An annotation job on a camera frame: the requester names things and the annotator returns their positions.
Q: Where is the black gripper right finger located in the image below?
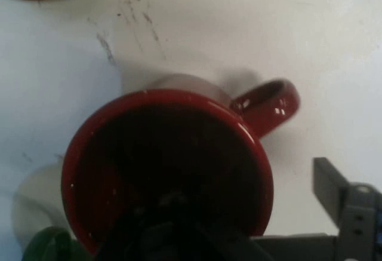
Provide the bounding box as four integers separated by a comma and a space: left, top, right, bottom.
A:
312, 156, 378, 261

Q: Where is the red ceramic mug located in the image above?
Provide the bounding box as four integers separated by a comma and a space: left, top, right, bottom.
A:
60, 77, 302, 257

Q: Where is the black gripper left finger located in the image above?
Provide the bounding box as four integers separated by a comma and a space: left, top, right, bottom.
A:
101, 191, 258, 261

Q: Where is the dark green printed mug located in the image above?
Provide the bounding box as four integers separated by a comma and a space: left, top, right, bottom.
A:
22, 226, 91, 261

